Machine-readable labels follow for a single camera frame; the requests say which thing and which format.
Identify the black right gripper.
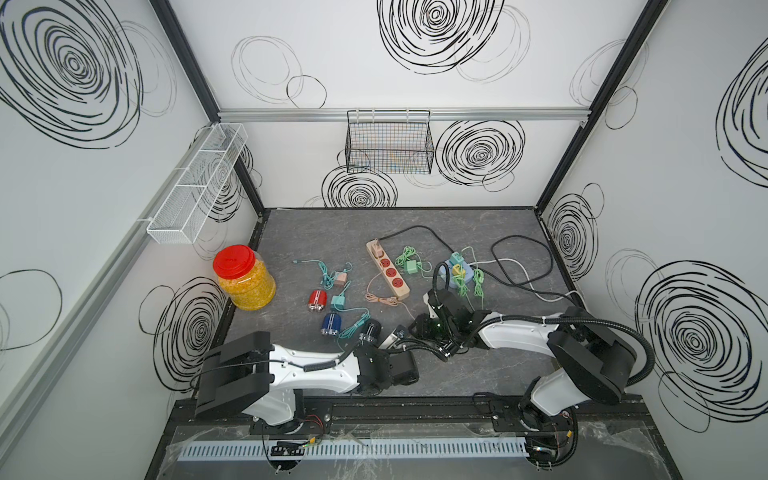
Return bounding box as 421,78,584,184
405,314,457,344

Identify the pink charging cable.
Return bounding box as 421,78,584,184
364,254,416,322

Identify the pink usb charger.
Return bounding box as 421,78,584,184
334,272,348,287
370,240,384,258

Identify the teal charging cable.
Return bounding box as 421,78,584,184
292,257,355,292

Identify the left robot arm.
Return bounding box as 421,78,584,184
194,331,419,426

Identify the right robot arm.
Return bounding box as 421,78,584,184
406,291,637,421

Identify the black electric shaver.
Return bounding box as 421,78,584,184
359,319,382,347

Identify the blue power strip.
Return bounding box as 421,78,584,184
433,252,475,289

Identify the beige power strip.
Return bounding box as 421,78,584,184
366,239,410,301

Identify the teal USB charger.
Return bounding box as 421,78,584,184
330,295,346,311

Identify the clear jar of yellow flakes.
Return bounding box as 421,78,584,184
213,245,277,311

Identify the bundled teal cable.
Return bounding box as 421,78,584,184
337,305,373,340

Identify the light green charging cable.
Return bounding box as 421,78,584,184
392,245,433,280

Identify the black power strip cord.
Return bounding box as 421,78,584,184
380,224,556,283

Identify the white slotted cable duct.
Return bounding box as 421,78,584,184
178,437,529,462

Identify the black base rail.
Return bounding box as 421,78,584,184
170,392,649,436

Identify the black wire basket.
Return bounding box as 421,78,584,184
344,120,435,175

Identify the white wire shelf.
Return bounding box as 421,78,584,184
147,123,248,245

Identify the aluminium wall rail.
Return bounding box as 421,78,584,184
219,107,591,123

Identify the right black corner post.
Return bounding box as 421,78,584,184
534,0,668,215

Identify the black corner frame post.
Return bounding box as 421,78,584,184
149,0,266,218

